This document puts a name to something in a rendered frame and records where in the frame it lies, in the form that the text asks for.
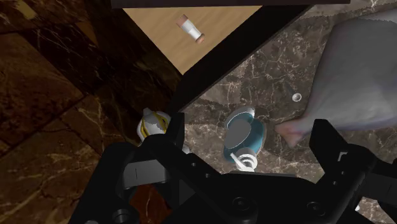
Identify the large grey rounded cushion shape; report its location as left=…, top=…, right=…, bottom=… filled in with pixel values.
left=274, top=8, right=397, bottom=149

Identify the white and yellow figure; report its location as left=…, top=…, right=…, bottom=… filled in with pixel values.
left=136, top=107, right=172, bottom=147

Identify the blue cup with white handle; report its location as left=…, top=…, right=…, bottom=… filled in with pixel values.
left=222, top=106, right=267, bottom=173

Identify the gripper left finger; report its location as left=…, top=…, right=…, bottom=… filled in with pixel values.
left=69, top=111, right=225, bottom=224

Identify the white bottle with cork ends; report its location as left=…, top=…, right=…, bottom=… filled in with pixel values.
left=176, top=13, right=205, bottom=44

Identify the light wooden table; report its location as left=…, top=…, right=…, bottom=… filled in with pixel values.
left=122, top=5, right=263, bottom=76

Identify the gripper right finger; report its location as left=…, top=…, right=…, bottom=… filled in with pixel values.
left=309, top=118, right=397, bottom=224

